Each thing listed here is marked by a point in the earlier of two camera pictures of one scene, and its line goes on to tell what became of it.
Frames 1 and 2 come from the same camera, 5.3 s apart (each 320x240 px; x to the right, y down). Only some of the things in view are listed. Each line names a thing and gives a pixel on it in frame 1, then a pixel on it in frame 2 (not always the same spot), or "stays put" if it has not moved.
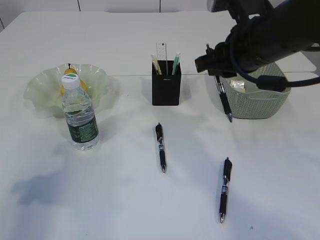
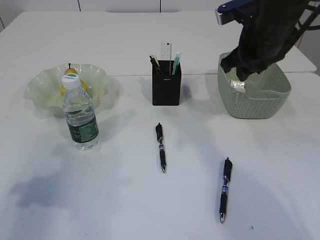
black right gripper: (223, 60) -> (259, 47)
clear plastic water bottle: (79, 113) stays put
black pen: (160, 137) stays put
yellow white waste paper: (235, 84) stays put
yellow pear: (82, 83) stays put
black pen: (222, 92) -> (155, 64)
